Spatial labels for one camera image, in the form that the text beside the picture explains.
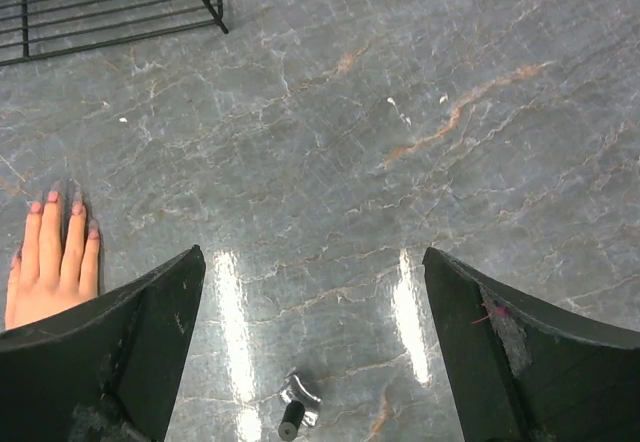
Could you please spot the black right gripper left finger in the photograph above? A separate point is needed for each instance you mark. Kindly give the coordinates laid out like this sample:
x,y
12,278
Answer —
x,y
108,369

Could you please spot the glitter nail polish bottle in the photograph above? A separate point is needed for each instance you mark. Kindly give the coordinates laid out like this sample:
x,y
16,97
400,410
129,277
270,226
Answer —
x,y
302,403

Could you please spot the person's left hand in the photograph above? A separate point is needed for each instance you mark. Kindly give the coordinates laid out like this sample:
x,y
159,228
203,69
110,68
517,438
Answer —
x,y
58,264

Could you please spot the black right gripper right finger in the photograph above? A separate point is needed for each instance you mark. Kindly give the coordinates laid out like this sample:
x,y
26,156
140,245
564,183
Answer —
x,y
522,369

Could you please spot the black wire dish rack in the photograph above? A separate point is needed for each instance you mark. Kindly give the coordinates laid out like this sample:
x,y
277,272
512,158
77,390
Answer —
x,y
39,29

